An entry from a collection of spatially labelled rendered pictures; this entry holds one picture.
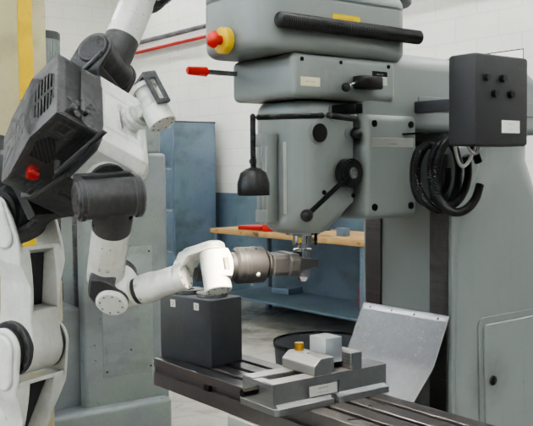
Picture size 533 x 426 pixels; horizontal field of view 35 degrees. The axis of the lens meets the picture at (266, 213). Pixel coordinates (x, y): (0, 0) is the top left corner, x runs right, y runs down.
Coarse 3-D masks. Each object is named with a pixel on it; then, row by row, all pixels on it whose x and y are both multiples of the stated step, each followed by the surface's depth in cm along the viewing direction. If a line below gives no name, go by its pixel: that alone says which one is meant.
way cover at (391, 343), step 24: (360, 312) 242; (384, 312) 236; (408, 312) 229; (360, 336) 238; (384, 336) 232; (408, 336) 225; (432, 336) 219; (384, 360) 228; (408, 360) 222; (432, 360) 216; (408, 384) 216
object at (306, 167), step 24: (264, 120) 203; (288, 120) 196; (312, 120) 195; (336, 120) 199; (288, 144) 196; (312, 144) 196; (336, 144) 200; (288, 168) 196; (312, 168) 196; (288, 192) 197; (312, 192) 196; (336, 192) 200; (288, 216) 198; (336, 216) 203
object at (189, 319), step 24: (192, 288) 247; (168, 312) 243; (192, 312) 236; (216, 312) 232; (240, 312) 239; (168, 336) 243; (192, 336) 236; (216, 336) 232; (240, 336) 239; (192, 360) 236; (216, 360) 232; (240, 360) 239
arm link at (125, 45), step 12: (120, 36) 214; (132, 36) 215; (120, 48) 213; (132, 48) 215; (108, 60) 208; (120, 60) 212; (132, 60) 218; (108, 72) 210; (120, 72) 212; (132, 72) 217; (120, 84) 215
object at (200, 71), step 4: (188, 68) 196; (192, 68) 196; (196, 68) 197; (200, 68) 198; (204, 68) 198; (188, 72) 196; (192, 72) 197; (196, 72) 197; (200, 72) 198; (204, 72) 198; (208, 72) 199; (212, 72) 200; (216, 72) 201; (220, 72) 202; (224, 72) 202; (228, 72) 203; (232, 72) 204; (236, 72) 205; (204, 76) 200
